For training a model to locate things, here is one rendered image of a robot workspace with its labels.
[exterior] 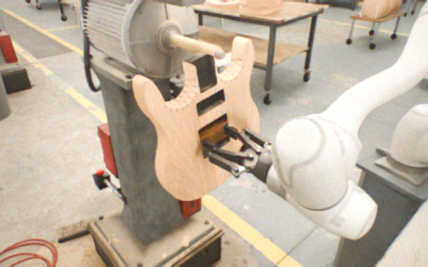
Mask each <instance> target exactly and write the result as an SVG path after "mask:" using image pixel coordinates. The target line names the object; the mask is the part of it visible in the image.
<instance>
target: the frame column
mask: <svg viewBox="0 0 428 267"><path fill-rule="evenodd" d="M92 70H93V71H94V73H95V74H96V77H97V78H98V79H99V80H100V84H101V91H102V97H103V101H104V105H105V113H106V116H107V123H108V127H109V130H110V138H111V141H112V147H113V152H114V159H115V162H116V167H117V170H118V176H119V184H120V188H121V192H122V194H123V195H124V196H125V197H126V198H127V201H128V205H126V204H125V203H123V211H122V213H121V215H120V219H121V220H122V221H123V222H124V224H125V225H126V226H128V227H129V229H130V230H131V231H132V232H133V234H134V235H135V236H137V237H138V240H139V241H141V243H142V245H148V244H150V243H151V242H153V241H156V240H157V239H158V238H159V237H160V236H163V235H164V234H165V233H167V232H170V231H171V230H172V229H173V228H174V227H175V226H179V225H180V224H181V223H183V222H185V221H186V220H187V219H186V220H184V217H183V214H182V212H181V209H180V207H179V199H176V198H174V196H173V195H171V194H170V193H169V192H168V191H167V190H165V188H164V187H163V186H162V185H161V183H160V182H159V181H158V178H157V176H156V148H157V142H158V139H157V133H156V127H155V125H154V124H153V122H152V121H151V120H150V118H148V116H146V115H145V114H144V113H143V112H142V111H141V109H140V107H139V106H138V102H137V101H136V99H135V97H134V92H133V89H131V90H126V89H125V88H123V87H121V86H119V84H115V83H114V82H113V81H111V80H110V79H107V78H106V77H105V76H103V75H102V74H99V73H98V72H97V71H96V70H94V69H92ZM153 84H155V86H156V87H157V88H158V90H159V92H160V93H161V96H162V98H163V100H164V101H165V102H170V101H171V96H170V79H163V80H161V81H157V82H156V83H153Z"/></svg>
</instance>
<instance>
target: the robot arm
mask: <svg viewBox="0 0 428 267"><path fill-rule="evenodd" d="M427 74H428V1H427V2H426V3H425V5H424V6H423V8H422V10H421V11H420V14H419V17H418V19H417V20H416V21H415V22H414V27H413V29H412V30H411V33H410V34H409V39H408V41H407V43H406V45H405V48H404V50H403V52H402V54H401V56H400V58H399V59H398V60H397V61H396V63H395V64H394V65H392V66H391V67H390V68H389V69H387V70H384V71H382V72H381V73H379V74H375V75H373V76H372V77H370V78H368V79H365V80H364V81H362V82H360V83H359V84H356V85H355V86H353V87H352V88H350V89H348V90H347V91H346V92H345V93H343V94H342V95H341V96H340V97H338V98H337V100H336V101H335V102H333V103H332V105H331V106H329V107H328V108H327V110H326V111H325V112H323V113H320V114H310V115H309V116H301V117H295V118H292V119H290V120H287V121H286V122H285V123H284V124H283V125H281V127H280V128H279V129H278V130H277V132H276V134H275V135H274V137H273V139H272V140H270V139H265V138H263V137H262V136H261V135H260V134H258V133H256V132H254V131H253V130H252V129H249V128H244V129H243V130H242V129H236V128H234V127H230V126H228V125H223V127H224V133H225V134H226V135H227V136H228V137H230V138H231V139H234V140H237V139H238V140H240V141H241V143H242V144H244V147H245V148H247V149H248V151H246V152H244V153H241V152H239V153H234V152H232V151H229V150H224V149H221V148H217V144H213V143H212V142H211V141H210V140H208V139H205V138H203V139H202V145H203V149H204V151H206V152H207V154H208V158H209V162H211V163H212V164H214V165H216V166H220V167H221V168H222V169H223V170H225V171H226V172H230V173H232V174H233V176H234V177H235V178H239V174H242V173H244V172H248V173H251V174H253V176H255V177H256V178H257V179H258V180H259V181H262V182H263V183H264V184H266V185H267V188H268V190H271V191H272V192H273V193H274V194H276V195H278V196H280V197H281V198H282V199H284V200H286V201H288V202H289V203H290V204H291V205H292V206H293V207H294V208H295V209H296V210H297V211H298V212H299V213H300V214H301V215H303V216H304V217H306V218H308V219H309V220H310V221H312V222H314V223H315V224H317V225H318V226H321V227H322V228H323V229H325V230H327V231H328V232H331V233H333V234H335V235H337V236H341V237H345V238H347V239H351V240H358V239H359V238H360V237H362V236H364V235H365V234H366V233H367V232H368V231H369V230H370V228H371V227H372V225H373V221H374V219H375V218H376V213H377V204H376V203H375V202H374V201H373V199H372V198H371V197H370V196H369V194H367V193H365V192H364V190H363V189H361V188H359V187H358V186H356V185H354V181H351V180H350V176H351V174H352V171H353V169H354V163H355V162H356V160H357V157H358V156H359V152H360V150H361V148H362V145H361V143H360V141H359V137H358V132H359V127H360V125H361V124H362V122H363V121H364V119H365V118H366V116H368V115H369V113H370V112H372V111H373V110H374V109H375V108H377V107H378V106H381V105H382V104H384V103H386V102H389V101H391V100H392V99H394V98H396V97H398V96H400V95H401V94H403V93H405V92H407V91H409V90H410V89H411V88H414V86H415V85H416V84H418V83H419V82H420V81H421V80H422V79H423V78H424V77H425V76H426V75H427ZM238 137H239V138H238ZM251 140H252V141H253V142H254V143H253V142H252V141H251ZM256 144H258V145H259V146H260V147H261V148H259V147H258V146H257V145H256ZM376 153H378V154H379V155H381V156H382V158H381V159H378V160H375V162H374V165H375V166H379V167H381V168H382V169H384V170H386V171H387V172H390V173H391V174H393V175H395V176H398V177H400V178H401V179H403V180H405V181H406V182H408V183H409V184H410V185H413V186H415V187H419V185H420V183H422V182H423V180H426V179H427V178H428V104H421V105H418V106H415V107H413V108H412V109H411V110H409V112H407V113H406V114H405V116H403V118H402V119H401V120H400V122H399V123H398V125H397V127H396V130H395V133H394V135H393V136H392V143H391V147H390V149H388V148H382V147H381V146H378V147H377V148H376ZM234 163H236V164H237V165H235V164H234Z"/></svg>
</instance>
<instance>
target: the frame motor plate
mask: <svg viewBox="0 0 428 267"><path fill-rule="evenodd" d="M90 57H91V69H94V70H96V71H97V72H98V73H99V74H102V75H103V76H105V77H106V78H107V79H110V80H111V81H113V82H114V83H115V84H119V86H121V87H123V88H125V89H126V90H131V89H133V78H134V76H133V75H131V74H127V73H125V72H124V71H123V70H122V69H119V68H116V67H115V66H114V65H111V64H110V63H107V62H105V60H104V58H106V57H110V56H109V55H107V54H106V53H104V52H97V53H92V54H90ZM180 74H184V70H183V69H181V70H180V71H179V72H178V73H177V74H174V75H172V76H170V77H167V78H163V79H170V78H172V77H174V76H177V75H180ZM147 79H150V80H151V81H152V82H153V83H156V82H157V81H161V80H163V79H157V78H153V77H149V78H147Z"/></svg>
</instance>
